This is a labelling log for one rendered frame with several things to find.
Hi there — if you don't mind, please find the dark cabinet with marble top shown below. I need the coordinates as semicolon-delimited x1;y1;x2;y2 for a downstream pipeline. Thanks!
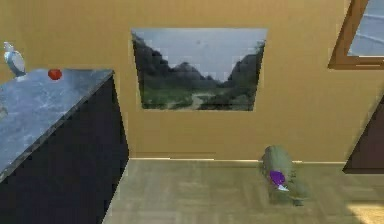
0;68;130;224

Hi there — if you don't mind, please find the dark brown cabinet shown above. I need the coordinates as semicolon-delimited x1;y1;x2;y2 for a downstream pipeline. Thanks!
342;96;384;175

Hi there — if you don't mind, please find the red apple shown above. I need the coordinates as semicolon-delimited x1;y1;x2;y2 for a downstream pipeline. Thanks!
47;68;63;81

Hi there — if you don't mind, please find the brown framed window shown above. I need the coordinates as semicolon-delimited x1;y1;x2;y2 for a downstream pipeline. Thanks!
327;0;384;71

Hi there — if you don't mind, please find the landscape wall picture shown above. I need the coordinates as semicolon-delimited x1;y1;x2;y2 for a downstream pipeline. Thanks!
130;27;268;112

